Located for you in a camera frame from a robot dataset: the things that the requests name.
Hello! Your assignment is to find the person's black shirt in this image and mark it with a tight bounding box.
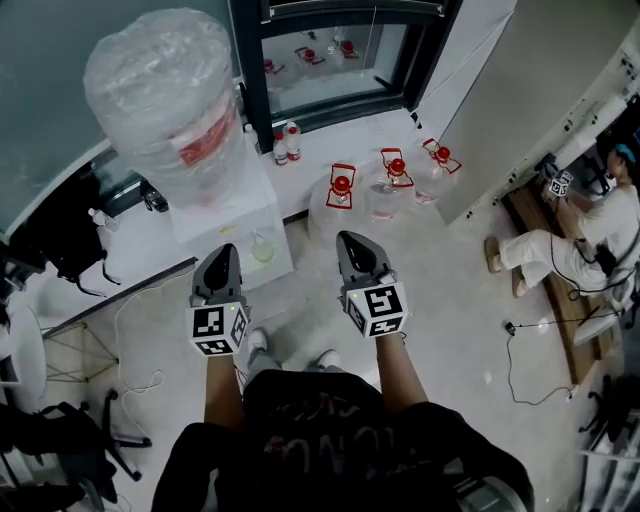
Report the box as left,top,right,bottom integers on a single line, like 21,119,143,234
152,368,537,512

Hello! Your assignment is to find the round white table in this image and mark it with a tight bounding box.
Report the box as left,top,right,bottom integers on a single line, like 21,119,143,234
9,304,49,401

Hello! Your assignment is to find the black window frame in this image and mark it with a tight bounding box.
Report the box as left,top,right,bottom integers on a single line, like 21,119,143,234
227,0,464,135

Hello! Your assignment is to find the white partition panel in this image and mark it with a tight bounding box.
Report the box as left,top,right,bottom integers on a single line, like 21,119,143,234
438,0,640,226

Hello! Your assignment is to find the pale green translucent cup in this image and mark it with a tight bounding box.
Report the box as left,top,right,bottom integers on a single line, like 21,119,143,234
251,233,278,265

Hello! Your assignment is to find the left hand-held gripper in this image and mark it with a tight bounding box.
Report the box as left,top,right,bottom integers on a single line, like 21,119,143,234
185,243,252,359

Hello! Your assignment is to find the black cable with adapter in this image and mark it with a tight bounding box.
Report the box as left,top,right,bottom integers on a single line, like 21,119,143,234
503,319,576,406

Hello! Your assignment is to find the person's left forearm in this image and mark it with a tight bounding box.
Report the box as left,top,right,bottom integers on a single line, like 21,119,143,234
202,349,247,434

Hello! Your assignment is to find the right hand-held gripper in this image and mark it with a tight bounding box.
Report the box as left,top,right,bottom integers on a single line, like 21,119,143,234
335,230,409,341

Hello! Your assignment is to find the white floor cable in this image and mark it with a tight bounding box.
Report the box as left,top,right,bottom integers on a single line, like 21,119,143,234
113,282,166,441

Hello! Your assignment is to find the metal wire rack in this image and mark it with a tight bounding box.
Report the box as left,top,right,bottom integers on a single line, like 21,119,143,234
42,319,121,385

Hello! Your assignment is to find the black bag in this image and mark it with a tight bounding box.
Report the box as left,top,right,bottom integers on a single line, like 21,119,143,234
9,167,121,299

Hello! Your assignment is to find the small clear plastic bottle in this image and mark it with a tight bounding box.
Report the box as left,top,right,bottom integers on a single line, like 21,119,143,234
88,207,119,234

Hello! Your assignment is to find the white water dispenser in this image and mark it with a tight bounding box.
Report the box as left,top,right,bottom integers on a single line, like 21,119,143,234
168,149,295,291

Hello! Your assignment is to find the large plastic-wrapped water bottle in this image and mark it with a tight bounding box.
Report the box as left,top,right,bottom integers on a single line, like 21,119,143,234
82,8,242,210

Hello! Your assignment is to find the black office chair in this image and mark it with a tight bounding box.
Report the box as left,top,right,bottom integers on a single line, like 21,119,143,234
578,373,640,454
0,389,154,512

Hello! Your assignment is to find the person's right forearm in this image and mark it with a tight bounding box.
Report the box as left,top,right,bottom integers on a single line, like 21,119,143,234
373,330,431,417

